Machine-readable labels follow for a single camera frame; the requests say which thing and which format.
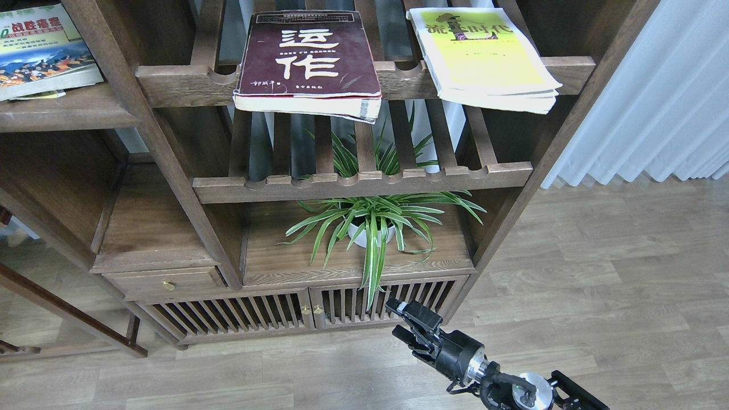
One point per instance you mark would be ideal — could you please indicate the white curtain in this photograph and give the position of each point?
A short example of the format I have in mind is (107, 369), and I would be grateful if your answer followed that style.
(665, 110)

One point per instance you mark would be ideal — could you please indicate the white plant pot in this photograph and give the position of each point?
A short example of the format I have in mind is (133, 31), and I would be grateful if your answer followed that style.
(359, 235)

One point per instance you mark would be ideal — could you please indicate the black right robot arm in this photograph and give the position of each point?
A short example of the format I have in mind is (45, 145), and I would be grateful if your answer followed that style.
(499, 390)

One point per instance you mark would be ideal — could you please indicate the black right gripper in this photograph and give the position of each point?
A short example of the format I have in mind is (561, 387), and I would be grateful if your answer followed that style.
(455, 355)

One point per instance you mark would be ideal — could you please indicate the wooden side table frame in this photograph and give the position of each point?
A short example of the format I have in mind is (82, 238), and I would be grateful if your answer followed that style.
(51, 308)

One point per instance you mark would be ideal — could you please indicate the colourful small paperback book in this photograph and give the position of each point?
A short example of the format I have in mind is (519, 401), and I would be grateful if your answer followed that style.
(43, 51)

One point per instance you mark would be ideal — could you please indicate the green spider plant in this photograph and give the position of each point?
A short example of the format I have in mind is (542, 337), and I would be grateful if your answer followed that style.
(330, 218)

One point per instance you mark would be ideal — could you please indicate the yellow cover book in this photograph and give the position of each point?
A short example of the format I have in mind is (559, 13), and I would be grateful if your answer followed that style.
(478, 57)

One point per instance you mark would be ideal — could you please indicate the maroon book white characters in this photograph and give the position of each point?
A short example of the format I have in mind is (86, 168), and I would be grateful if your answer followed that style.
(309, 62)

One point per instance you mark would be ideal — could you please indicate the dark wooden bookshelf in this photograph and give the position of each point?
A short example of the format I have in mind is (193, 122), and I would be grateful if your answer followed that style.
(147, 177)

